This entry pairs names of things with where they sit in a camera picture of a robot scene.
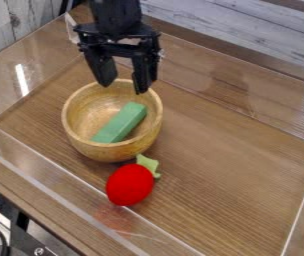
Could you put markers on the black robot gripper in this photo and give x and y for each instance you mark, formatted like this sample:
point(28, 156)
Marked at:
point(119, 34)

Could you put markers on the green rectangular block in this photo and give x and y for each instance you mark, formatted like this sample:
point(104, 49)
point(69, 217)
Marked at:
point(121, 123)

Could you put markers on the red plush strawberry toy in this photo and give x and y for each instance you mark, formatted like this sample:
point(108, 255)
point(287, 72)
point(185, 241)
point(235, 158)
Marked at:
point(131, 183)

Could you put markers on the clear acrylic tray enclosure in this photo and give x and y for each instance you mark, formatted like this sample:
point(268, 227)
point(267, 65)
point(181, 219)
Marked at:
point(224, 128)

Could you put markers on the black metal frame bracket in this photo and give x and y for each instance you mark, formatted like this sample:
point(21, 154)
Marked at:
point(22, 241)

